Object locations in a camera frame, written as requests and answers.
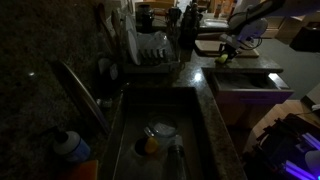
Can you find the black knife block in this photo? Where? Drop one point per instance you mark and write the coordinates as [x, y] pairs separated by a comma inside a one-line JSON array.
[[189, 26]]

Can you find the steel kitchen sink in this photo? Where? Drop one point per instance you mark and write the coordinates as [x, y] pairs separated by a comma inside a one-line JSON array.
[[160, 103]]

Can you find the small glass cup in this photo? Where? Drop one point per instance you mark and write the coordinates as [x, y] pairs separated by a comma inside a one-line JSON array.
[[104, 66]]

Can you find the wooden shelf cabinet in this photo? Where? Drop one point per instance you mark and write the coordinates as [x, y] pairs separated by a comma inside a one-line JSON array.
[[286, 28]]

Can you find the small light cutting board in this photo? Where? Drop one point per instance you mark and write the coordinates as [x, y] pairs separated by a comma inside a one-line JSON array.
[[210, 46]]

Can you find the chrome curved faucet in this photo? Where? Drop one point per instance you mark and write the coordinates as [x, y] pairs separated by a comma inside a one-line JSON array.
[[83, 96]]

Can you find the dark blue mug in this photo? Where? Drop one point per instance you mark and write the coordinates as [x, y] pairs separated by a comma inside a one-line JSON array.
[[174, 16]]

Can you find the small yellow object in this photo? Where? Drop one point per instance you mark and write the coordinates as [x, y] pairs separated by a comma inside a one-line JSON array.
[[151, 145]]

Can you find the white blue soap dispenser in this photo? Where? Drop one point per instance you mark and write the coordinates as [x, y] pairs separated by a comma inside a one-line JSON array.
[[73, 148]]

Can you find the light wooden spoon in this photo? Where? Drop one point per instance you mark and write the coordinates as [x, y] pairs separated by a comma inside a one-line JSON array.
[[116, 23]]

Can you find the dark box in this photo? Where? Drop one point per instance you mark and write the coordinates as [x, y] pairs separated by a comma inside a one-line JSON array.
[[306, 38]]

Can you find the orange sponge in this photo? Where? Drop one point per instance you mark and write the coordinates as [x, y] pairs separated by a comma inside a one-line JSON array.
[[81, 170]]

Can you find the open wooden drawer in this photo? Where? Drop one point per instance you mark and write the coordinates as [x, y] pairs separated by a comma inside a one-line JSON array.
[[253, 96]]

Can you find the kitchen base cabinet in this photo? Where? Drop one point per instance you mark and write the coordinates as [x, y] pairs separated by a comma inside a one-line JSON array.
[[246, 115]]

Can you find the yellow-green sponge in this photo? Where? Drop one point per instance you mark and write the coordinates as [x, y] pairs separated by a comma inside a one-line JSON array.
[[222, 59]]

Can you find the clear glass bowl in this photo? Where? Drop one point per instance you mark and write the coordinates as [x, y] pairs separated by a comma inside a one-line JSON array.
[[163, 126]]

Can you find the large wooden cutting board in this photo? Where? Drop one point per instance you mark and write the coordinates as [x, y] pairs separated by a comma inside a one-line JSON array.
[[250, 53]]

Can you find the large white plate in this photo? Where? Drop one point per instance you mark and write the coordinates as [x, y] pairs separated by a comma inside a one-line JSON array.
[[133, 48]]

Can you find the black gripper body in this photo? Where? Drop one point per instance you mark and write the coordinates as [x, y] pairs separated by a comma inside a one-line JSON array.
[[230, 50]]

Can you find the dark robot stand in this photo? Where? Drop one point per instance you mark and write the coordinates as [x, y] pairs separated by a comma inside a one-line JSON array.
[[283, 143]]

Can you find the crumpled clear plastic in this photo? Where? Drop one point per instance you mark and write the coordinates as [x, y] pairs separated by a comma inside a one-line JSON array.
[[152, 40]]

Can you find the clear bottle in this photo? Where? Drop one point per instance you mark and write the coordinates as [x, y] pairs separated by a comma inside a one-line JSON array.
[[176, 160]]

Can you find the grey dish rack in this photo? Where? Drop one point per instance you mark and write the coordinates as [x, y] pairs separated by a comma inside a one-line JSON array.
[[153, 66]]

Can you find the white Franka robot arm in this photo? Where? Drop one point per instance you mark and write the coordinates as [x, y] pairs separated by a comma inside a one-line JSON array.
[[253, 28]]

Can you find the clear plastic tray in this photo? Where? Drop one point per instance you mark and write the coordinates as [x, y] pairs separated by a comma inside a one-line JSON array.
[[215, 22]]

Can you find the dark canister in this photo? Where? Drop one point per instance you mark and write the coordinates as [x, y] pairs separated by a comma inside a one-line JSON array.
[[145, 18]]

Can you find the dark wooden spoon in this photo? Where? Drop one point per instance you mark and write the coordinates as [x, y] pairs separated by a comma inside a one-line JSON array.
[[104, 23]]

